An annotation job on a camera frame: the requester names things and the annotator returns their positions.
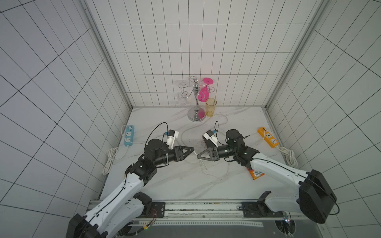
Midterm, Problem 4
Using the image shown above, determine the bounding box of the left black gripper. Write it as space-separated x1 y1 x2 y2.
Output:
154 145 194 165

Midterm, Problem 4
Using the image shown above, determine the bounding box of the white USB charging cable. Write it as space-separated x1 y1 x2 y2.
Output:
130 112 230 182

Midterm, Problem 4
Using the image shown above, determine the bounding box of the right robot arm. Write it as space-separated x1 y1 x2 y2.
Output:
197 129 337 224

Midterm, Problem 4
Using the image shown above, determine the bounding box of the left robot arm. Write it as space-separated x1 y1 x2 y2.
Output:
65 139 194 238

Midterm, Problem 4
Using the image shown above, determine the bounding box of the chrome glass rack stand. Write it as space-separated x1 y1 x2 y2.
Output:
187 76 206 123

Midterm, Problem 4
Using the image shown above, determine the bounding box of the yellow plastic cup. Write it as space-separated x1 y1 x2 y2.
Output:
205 98 217 117

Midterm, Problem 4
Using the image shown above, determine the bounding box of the orange snack packet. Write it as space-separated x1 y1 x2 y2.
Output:
247 168 265 180

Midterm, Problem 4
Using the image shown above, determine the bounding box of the pink hanging wine glass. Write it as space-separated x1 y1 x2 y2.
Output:
197 78 215 102

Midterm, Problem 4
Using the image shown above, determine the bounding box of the clear hanging wine glass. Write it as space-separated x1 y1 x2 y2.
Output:
176 81 188 106

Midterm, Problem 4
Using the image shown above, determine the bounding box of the teal power strip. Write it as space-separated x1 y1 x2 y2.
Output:
124 125 135 146

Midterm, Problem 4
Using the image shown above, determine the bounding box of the orange power strip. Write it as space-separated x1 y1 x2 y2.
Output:
258 127 279 148

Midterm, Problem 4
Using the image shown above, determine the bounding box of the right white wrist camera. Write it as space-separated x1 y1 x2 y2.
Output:
202 130 219 148

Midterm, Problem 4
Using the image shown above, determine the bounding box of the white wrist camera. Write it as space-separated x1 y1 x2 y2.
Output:
202 130 219 148
163 130 179 150

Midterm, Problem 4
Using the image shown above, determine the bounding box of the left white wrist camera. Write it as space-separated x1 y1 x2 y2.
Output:
163 130 179 150

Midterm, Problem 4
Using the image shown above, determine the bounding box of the aluminium mounting rail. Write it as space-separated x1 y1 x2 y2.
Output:
86 199 322 228

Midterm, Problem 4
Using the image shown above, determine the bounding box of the white strip power cord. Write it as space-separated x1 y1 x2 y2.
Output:
102 124 129 176

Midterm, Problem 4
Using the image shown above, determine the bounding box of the orange strip white cord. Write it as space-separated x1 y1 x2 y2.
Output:
276 145 298 168

